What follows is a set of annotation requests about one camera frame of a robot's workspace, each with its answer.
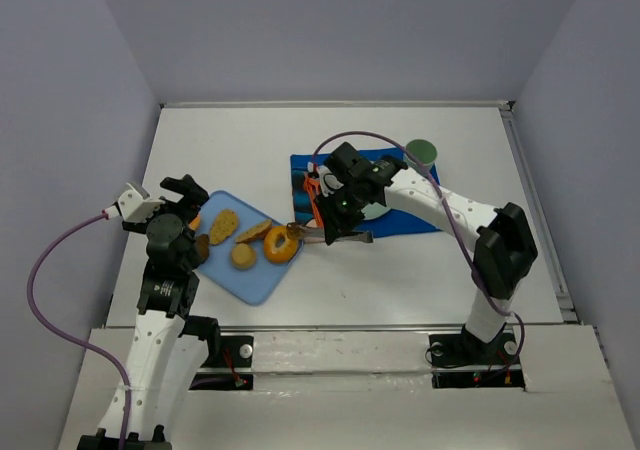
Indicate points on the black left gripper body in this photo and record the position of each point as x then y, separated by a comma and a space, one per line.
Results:
185, 190

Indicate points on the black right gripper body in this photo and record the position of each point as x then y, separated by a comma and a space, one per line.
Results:
329, 218

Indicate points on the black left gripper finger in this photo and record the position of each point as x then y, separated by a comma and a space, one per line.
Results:
191, 192
191, 210

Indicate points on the metal tongs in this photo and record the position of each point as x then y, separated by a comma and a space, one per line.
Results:
318, 235

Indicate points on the orange glazed bagel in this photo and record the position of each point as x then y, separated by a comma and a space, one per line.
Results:
278, 246

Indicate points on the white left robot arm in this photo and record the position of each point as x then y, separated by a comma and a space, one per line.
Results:
169, 344

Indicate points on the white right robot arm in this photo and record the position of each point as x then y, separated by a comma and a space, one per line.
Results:
497, 243

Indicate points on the brown bread piece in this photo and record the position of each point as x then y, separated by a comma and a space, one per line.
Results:
202, 244

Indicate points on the oval seeded bread slice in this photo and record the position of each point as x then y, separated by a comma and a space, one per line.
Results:
224, 225

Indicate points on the round bread roll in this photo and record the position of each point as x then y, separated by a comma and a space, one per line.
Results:
243, 256

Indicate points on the green floral plate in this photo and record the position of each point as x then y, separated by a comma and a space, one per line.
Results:
374, 211

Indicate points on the orange plastic fork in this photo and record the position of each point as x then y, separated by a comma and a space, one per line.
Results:
313, 189

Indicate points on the blue patterned placemat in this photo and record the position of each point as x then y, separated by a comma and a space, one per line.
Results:
393, 223

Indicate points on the small baguette slice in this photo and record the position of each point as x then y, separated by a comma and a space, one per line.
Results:
254, 233

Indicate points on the green cup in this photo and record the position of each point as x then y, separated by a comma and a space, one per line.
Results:
425, 155

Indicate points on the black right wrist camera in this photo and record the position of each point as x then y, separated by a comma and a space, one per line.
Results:
344, 166

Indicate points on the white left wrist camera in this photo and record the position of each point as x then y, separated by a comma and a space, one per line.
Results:
133, 205

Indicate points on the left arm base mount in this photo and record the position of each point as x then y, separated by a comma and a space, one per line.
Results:
230, 369

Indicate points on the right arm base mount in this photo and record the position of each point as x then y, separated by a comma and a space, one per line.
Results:
453, 368

